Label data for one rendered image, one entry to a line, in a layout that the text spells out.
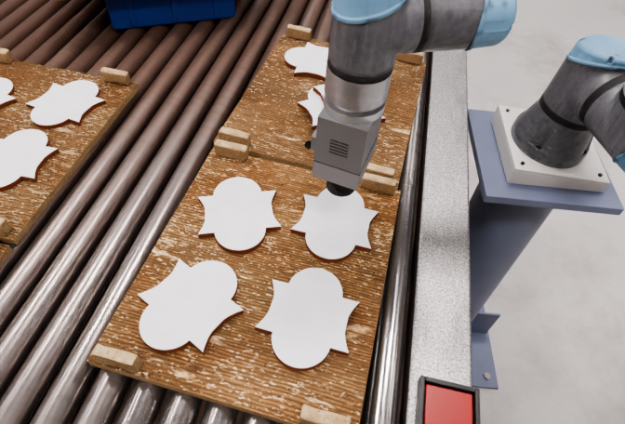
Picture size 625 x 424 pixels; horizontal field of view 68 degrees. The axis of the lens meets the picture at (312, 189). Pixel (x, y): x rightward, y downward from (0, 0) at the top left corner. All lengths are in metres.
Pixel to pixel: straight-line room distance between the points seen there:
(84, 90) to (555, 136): 0.92
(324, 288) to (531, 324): 1.32
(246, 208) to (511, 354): 1.28
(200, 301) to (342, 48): 0.39
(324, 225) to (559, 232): 1.61
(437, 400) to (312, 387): 0.16
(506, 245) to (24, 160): 1.02
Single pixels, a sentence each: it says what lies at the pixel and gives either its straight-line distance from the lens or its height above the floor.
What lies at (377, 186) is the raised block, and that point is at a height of 0.95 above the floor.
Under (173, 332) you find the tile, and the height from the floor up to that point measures 0.95.
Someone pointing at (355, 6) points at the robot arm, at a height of 1.32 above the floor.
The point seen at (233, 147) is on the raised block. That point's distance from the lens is 0.83.
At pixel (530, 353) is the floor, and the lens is 1.86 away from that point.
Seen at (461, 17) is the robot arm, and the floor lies 1.31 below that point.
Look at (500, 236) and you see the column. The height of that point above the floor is 0.68.
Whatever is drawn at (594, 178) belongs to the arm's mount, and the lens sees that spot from 1.06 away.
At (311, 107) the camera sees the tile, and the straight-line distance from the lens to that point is 0.92.
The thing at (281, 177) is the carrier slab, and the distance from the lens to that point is 0.81.
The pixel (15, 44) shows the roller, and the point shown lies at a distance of 1.32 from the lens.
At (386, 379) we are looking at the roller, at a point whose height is 0.92.
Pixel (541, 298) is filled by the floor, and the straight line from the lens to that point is 1.99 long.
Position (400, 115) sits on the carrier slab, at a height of 0.94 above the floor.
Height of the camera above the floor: 1.53
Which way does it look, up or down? 49 degrees down
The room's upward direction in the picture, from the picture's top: 5 degrees clockwise
